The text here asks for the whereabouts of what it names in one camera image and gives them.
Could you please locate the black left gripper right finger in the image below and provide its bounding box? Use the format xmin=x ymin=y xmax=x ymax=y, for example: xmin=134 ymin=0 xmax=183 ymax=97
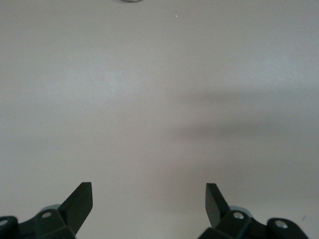
xmin=198 ymin=183 xmax=311 ymax=239

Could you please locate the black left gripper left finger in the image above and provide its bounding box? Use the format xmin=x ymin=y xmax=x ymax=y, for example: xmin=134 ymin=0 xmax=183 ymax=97
xmin=0 ymin=182 xmax=93 ymax=239

